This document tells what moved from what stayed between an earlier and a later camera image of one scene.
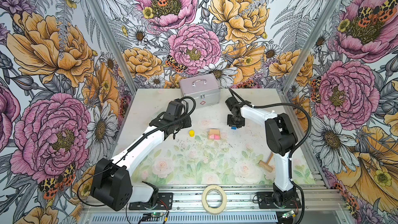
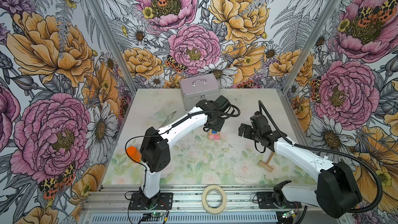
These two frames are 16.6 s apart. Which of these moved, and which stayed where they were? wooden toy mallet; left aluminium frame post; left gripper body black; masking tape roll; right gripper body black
Moved: left gripper body black; right gripper body black
Stayed: wooden toy mallet; masking tape roll; left aluminium frame post
